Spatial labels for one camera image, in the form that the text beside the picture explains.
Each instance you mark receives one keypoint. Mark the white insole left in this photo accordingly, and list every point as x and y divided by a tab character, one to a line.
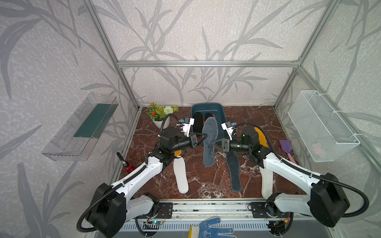
180	174

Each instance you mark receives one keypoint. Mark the white wire mesh basket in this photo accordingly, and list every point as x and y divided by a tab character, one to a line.
325	134

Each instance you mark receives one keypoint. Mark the potted artificial plant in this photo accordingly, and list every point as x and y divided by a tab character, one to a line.
158	113

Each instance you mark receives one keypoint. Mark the blue white work glove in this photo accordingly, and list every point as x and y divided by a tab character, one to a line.
209	229

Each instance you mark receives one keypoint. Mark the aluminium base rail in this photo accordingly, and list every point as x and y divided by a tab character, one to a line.
208	209

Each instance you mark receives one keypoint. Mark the white insole right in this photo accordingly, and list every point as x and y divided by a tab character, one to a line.
267	182

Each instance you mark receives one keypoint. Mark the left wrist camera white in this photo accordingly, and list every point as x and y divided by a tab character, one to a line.
185	125

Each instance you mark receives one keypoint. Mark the clear acrylic wall shelf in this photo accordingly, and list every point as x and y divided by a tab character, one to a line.
79	135

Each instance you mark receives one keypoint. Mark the teal plastic storage box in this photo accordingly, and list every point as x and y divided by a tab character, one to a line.
217	110

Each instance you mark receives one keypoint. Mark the yellow fuzzy insole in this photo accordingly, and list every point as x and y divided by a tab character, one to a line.
178	153
262	138

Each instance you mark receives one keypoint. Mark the yellow fuzzy insole left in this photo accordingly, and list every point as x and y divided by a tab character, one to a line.
178	153

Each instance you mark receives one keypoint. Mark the white insole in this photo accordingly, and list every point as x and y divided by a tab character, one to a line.
180	174
267	182

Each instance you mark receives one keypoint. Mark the green circuit board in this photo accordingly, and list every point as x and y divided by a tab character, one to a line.
153	224

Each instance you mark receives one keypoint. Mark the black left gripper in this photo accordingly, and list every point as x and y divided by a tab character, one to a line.
192	140

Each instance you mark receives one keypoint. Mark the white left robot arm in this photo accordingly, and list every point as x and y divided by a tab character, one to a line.
157	161

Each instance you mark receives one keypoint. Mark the yellow fuzzy insole right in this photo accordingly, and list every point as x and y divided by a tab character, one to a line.
262	138

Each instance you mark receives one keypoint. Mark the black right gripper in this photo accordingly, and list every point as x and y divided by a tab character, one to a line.
226	143

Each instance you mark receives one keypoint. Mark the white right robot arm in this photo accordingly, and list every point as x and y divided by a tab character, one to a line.
324	198

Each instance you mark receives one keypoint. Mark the black insole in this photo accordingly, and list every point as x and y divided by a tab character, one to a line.
198	122
209	115

